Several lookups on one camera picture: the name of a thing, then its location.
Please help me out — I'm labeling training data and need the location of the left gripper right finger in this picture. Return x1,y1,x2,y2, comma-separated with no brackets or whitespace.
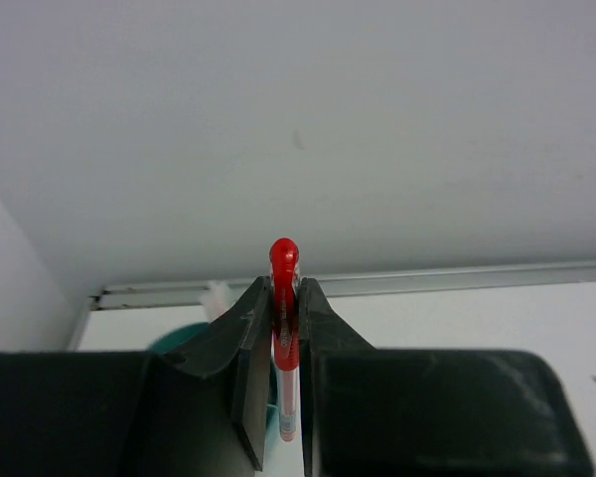
298,278,594,476

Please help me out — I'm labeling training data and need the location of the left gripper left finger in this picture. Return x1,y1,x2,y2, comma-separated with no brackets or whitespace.
0,277,270,476

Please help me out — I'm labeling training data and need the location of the red gel pen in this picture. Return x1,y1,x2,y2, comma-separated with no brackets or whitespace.
269,238,300,442

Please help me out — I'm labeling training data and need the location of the teal divided pen holder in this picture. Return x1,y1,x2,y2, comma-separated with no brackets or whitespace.
148,322,210,354

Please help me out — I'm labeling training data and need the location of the aluminium table frame rail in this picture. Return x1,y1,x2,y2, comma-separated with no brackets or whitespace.
69,260,596,350

